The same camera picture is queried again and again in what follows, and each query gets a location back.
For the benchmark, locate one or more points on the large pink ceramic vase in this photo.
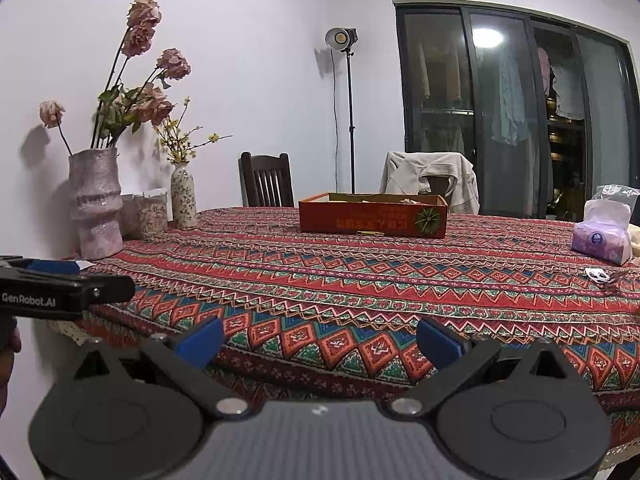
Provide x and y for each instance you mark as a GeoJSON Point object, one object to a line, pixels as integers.
{"type": "Point", "coordinates": [95, 200]}

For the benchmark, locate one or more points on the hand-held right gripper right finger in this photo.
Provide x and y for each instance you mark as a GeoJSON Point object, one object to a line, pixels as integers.
{"type": "Point", "coordinates": [437, 342]}

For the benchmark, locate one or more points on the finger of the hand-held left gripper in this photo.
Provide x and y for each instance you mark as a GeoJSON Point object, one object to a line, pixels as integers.
{"type": "Point", "coordinates": [50, 266]}
{"type": "Point", "coordinates": [110, 290]}

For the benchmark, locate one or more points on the dark wooden chair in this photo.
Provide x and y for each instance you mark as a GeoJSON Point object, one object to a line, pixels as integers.
{"type": "Point", "coordinates": [265, 182]}

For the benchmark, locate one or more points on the purple tissue pack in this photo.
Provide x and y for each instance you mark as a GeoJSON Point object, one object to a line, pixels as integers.
{"type": "Point", "coordinates": [600, 240]}

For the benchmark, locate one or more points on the small black white wrapper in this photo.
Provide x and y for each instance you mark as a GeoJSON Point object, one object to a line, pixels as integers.
{"type": "Point", "coordinates": [596, 274]}

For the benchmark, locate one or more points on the hanging light blue shirt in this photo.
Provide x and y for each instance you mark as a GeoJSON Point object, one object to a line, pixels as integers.
{"type": "Point", "coordinates": [510, 105]}

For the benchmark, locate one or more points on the hanging white garment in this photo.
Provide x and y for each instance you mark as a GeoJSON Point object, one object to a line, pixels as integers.
{"type": "Point", "coordinates": [567, 92]}

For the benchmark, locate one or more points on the person's left hand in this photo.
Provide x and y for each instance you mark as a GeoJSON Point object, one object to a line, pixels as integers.
{"type": "Point", "coordinates": [7, 375]}

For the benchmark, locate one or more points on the beige jacket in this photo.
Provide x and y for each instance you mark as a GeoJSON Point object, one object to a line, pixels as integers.
{"type": "Point", "coordinates": [405, 175]}

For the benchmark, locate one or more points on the red cardboard box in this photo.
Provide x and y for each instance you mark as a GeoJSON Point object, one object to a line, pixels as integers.
{"type": "Point", "coordinates": [360, 217]}

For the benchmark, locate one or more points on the studio light on stand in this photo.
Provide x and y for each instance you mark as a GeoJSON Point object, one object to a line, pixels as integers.
{"type": "Point", "coordinates": [341, 39]}

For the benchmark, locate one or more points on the small floral ceramic vase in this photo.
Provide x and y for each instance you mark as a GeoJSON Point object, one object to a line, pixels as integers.
{"type": "Point", "coordinates": [184, 200]}

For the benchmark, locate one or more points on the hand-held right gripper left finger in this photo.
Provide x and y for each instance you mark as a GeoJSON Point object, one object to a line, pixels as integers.
{"type": "Point", "coordinates": [200, 342]}

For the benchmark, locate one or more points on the hanging pink garment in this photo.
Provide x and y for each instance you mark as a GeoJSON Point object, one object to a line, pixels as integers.
{"type": "Point", "coordinates": [543, 70]}

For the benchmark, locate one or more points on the dark framed sliding glass door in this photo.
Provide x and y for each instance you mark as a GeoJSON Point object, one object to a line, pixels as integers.
{"type": "Point", "coordinates": [600, 160]}

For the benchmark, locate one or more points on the clear plastic bag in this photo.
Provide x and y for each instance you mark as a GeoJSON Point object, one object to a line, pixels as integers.
{"type": "Point", "coordinates": [617, 194]}

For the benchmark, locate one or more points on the white paper slip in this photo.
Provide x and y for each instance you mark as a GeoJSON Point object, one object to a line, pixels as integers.
{"type": "Point", "coordinates": [84, 265]}

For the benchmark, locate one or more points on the hanging beige garment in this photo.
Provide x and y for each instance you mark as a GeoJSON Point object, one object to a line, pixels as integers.
{"type": "Point", "coordinates": [445, 72]}

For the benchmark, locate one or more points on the clear container of seeds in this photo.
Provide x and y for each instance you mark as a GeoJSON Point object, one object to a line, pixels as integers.
{"type": "Point", "coordinates": [152, 217]}

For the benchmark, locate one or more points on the yellow flower sprigs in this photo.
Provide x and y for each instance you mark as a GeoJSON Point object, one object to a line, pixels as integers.
{"type": "Point", "coordinates": [177, 145]}

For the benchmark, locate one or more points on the brown wooden chair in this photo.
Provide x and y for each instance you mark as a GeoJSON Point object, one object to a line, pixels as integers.
{"type": "Point", "coordinates": [440, 187]}

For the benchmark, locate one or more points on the pale yellow bag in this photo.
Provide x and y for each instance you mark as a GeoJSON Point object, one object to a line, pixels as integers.
{"type": "Point", "coordinates": [635, 242]}

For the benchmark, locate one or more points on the dried pink roses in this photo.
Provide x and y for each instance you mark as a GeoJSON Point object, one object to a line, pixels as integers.
{"type": "Point", "coordinates": [150, 105]}

